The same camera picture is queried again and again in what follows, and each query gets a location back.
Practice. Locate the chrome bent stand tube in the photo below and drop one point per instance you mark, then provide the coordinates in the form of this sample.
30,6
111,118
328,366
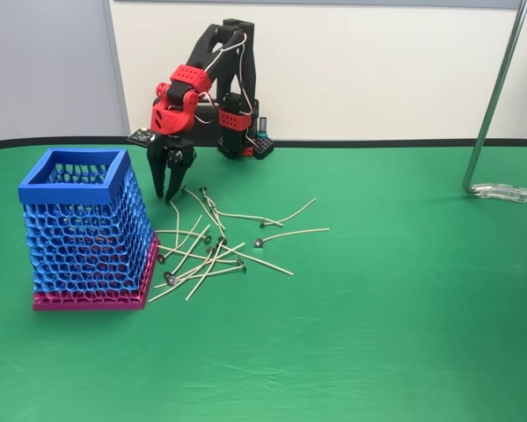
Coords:
499,79

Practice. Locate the black perforated holder block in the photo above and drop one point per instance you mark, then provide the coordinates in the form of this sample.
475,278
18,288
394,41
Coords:
265,147

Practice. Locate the green cloth with black rim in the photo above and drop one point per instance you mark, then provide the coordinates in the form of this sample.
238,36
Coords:
333,351

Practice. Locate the clear plastic clamp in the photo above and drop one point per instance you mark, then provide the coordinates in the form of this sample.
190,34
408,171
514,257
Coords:
505,192

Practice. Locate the grey cylinder in holder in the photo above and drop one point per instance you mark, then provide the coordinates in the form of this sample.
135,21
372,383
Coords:
262,127

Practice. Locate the black plastic tool case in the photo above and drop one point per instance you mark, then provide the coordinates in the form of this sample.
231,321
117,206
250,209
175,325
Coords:
206,127

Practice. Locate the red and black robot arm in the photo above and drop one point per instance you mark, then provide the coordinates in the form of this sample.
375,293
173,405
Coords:
234,119

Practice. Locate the blue lattice box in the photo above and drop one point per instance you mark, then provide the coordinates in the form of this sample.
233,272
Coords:
69,193

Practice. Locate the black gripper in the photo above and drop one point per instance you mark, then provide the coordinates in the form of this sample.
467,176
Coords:
172,155

